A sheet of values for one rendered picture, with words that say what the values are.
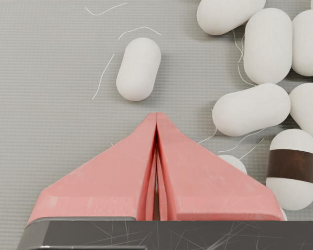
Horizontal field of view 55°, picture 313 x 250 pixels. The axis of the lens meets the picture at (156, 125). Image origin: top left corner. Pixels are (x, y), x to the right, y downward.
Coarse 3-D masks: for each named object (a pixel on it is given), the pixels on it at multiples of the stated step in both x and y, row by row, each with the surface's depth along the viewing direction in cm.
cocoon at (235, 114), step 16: (224, 96) 13; (240, 96) 13; (256, 96) 13; (272, 96) 13; (288, 96) 13; (224, 112) 13; (240, 112) 12; (256, 112) 13; (272, 112) 13; (288, 112) 13; (224, 128) 13; (240, 128) 13; (256, 128) 13
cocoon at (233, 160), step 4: (220, 156) 13; (224, 156) 13; (228, 156) 13; (232, 156) 13; (228, 160) 12; (232, 160) 12; (236, 160) 12; (232, 164) 12; (236, 164) 12; (240, 164) 12; (240, 168) 12; (244, 168) 12; (244, 172) 12
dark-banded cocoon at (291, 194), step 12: (288, 132) 13; (300, 132) 12; (276, 144) 13; (288, 144) 12; (300, 144) 12; (312, 144) 12; (276, 180) 12; (288, 180) 12; (276, 192) 12; (288, 192) 12; (300, 192) 12; (312, 192) 12; (288, 204) 12; (300, 204) 12
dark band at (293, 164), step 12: (276, 156) 12; (288, 156) 12; (300, 156) 12; (312, 156) 12; (276, 168) 12; (288, 168) 12; (300, 168) 12; (312, 168) 12; (300, 180) 12; (312, 180) 12
